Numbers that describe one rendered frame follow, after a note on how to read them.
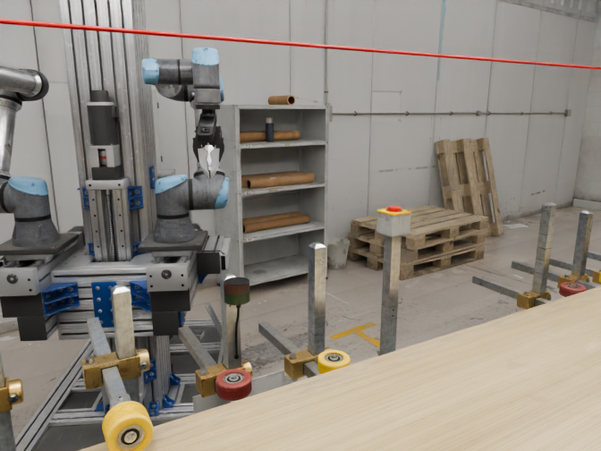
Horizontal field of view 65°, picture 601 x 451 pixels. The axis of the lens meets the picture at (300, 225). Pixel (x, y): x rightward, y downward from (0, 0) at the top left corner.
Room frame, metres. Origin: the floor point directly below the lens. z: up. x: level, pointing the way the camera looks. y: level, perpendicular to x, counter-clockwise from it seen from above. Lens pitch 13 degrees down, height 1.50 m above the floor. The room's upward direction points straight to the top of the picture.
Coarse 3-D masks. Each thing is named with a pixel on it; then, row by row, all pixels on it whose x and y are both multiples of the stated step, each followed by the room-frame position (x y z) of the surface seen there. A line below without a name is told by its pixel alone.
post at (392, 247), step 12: (396, 240) 1.33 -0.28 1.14; (384, 252) 1.35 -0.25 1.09; (396, 252) 1.33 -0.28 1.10; (384, 264) 1.34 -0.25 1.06; (396, 264) 1.33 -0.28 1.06; (384, 276) 1.34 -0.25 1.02; (396, 276) 1.33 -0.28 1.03; (384, 288) 1.34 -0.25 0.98; (396, 288) 1.33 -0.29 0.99; (384, 300) 1.34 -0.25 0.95; (396, 300) 1.33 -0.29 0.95; (384, 312) 1.34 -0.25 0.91; (396, 312) 1.33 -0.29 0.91; (384, 324) 1.33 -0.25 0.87; (396, 324) 1.33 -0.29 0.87; (384, 336) 1.33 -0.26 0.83; (384, 348) 1.33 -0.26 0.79
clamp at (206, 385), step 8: (208, 368) 1.08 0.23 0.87; (216, 368) 1.08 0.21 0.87; (224, 368) 1.08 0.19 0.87; (240, 368) 1.08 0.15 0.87; (248, 368) 1.09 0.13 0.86; (200, 376) 1.04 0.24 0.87; (208, 376) 1.04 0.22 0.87; (216, 376) 1.04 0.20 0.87; (200, 384) 1.03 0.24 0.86; (208, 384) 1.03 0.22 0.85; (200, 392) 1.03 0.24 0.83; (208, 392) 1.03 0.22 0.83
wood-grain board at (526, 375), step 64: (512, 320) 1.29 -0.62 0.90; (576, 320) 1.29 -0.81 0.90; (320, 384) 0.96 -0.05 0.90; (384, 384) 0.96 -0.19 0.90; (448, 384) 0.96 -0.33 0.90; (512, 384) 0.96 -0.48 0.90; (576, 384) 0.96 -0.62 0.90; (192, 448) 0.75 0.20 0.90; (256, 448) 0.75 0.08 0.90; (320, 448) 0.75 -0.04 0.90; (384, 448) 0.75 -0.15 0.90; (448, 448) 0.75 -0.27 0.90; (512, 448) 0.75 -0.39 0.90; (576, 448) 0.75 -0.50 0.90
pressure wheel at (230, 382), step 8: (224, 376) 0.98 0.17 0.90; (232, 376) 0.97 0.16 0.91; (240, 376) 0.98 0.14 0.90; (248, 376) 0.98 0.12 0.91; (216, 384) 0.95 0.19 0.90; (224, 384) 0.95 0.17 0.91; (232, 384) 0.95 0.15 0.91; (240, 384) 0.95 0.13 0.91; (248, 384) 0.95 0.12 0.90; (216, 392) 0.96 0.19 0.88; (224, 392) 0.94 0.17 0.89; (232, 392) 0.93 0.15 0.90; (240, 392) 0.94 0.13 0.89; (248, 392) 0.95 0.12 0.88; (232, 400) 0.93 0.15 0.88
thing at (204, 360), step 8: (184, 328) 1.32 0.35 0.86; (184, 336) 1.27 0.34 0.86; (192, 336) 1.27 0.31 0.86; (184, 344) 1.27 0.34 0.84; (192, 344) 1.22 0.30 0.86; (200, 344) 1.22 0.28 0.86; (192, 352) 1.20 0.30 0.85; (200, 352) 1.18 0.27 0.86; (200, 360) 1.14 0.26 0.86; (208, 360) 1.13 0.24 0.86; (200, 368) 1.14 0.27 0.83; (224, 400) 0.98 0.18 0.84
